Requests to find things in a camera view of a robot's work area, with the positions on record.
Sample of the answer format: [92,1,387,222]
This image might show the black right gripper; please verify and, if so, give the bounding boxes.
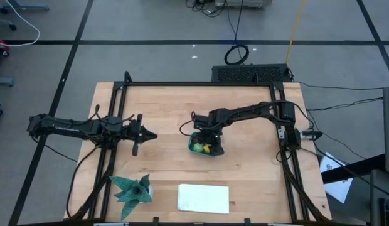
[193,112,225,157]

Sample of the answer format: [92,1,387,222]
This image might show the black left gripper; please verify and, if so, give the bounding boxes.
[122,113,158,157]

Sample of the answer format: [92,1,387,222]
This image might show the teal plastic bin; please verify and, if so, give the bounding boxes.
[188,131,225,158]

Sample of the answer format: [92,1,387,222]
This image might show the white folded towel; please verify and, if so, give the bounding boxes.
[177,183,230,215]

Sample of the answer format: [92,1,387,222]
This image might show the green snake plant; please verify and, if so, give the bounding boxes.
[109,173,153,222]

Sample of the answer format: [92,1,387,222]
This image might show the black power adapter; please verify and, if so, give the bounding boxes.
[302,129,324,141]

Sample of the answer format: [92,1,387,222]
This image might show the white paper sheet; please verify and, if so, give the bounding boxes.
[319,151,354,205]

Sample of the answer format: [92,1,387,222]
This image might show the black diagonal beam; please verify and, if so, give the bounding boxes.
[321,153,387,185]

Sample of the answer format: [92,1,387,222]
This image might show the red wheeled item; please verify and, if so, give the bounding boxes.
[0,35,11,58]

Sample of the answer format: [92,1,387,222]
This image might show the grey chair base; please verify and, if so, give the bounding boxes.
[0,0,50,31]

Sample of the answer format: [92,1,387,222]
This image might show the black aluminium table frame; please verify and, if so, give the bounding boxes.
[64,70,333,226]

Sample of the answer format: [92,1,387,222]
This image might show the black coiled floor cable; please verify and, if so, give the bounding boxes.
[223,0,250,67]

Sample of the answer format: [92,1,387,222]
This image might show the black cable tangle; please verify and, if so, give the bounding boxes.
[185,0,227,18]

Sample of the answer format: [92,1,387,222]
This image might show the yellow slanting cable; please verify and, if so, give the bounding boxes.
[285,0,307,66]

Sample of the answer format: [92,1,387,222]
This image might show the white floor cable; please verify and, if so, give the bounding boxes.
[0,0,41,48]

